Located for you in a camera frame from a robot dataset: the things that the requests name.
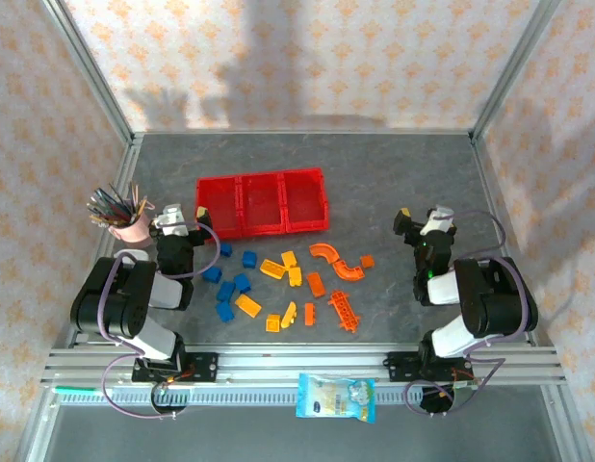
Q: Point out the teal pen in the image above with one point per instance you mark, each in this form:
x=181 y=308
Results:
x=107 y=192

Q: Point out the green marker pen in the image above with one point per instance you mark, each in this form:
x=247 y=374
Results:
x=76 y=390

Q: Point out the small blue lego brick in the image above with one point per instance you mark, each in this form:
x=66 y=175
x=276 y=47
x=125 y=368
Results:
x=225 y=249

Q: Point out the orange lego chassis piece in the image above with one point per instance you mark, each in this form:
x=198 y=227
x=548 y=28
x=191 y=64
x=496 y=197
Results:
x=344 y=310

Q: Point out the small orange lego brick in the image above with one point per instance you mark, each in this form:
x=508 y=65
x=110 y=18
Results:
x=367 y=261

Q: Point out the pink cup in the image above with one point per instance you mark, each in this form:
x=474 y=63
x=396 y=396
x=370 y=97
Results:
x=136 y=233

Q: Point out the aluminium frame post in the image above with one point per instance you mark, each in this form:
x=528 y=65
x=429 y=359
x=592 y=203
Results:
x=512 y=72
x=93 y=72

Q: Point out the aluminium side rail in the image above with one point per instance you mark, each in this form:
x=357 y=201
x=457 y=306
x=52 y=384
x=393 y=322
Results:
x=127 y=163
x=491 y=192

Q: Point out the blue snack packet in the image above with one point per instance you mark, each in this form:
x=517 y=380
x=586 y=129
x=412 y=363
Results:
x=336 y=397

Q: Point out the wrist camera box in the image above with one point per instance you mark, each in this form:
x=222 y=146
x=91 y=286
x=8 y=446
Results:
x=170 y=216
x=439 y=219

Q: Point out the pink clip pen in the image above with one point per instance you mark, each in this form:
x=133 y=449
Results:
x=148 y=206

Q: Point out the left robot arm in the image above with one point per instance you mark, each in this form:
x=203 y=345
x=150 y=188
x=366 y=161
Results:
x=114 y=298

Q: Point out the large yellow lego brick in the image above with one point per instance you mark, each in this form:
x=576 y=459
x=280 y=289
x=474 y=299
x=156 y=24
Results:
x=272 y=268

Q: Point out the white square clock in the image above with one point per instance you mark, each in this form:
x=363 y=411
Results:
x=134 y=254

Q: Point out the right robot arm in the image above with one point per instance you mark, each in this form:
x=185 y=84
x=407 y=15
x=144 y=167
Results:
x=495 y=298

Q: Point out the curved yellow lego piece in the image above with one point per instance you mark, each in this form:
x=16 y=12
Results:
x=289 y=315

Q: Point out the aluminium frame leg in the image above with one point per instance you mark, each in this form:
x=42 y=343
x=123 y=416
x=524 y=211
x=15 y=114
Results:
x=567 y=423
x=35 y=433

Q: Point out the beige pen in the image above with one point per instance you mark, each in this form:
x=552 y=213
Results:
x=135 y=192

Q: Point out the wide aluminium rail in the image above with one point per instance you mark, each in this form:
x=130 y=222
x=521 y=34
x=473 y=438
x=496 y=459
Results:
x=302 y=366

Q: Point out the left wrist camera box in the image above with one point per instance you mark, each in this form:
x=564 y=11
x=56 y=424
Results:
x=170 y=216

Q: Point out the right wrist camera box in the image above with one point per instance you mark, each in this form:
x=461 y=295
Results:
x=439 y=219

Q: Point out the narrow orange lego brick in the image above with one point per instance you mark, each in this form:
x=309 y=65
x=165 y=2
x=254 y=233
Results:
x=310 y=314

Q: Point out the yellow pencil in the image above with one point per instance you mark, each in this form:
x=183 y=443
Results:
x=142 y=204

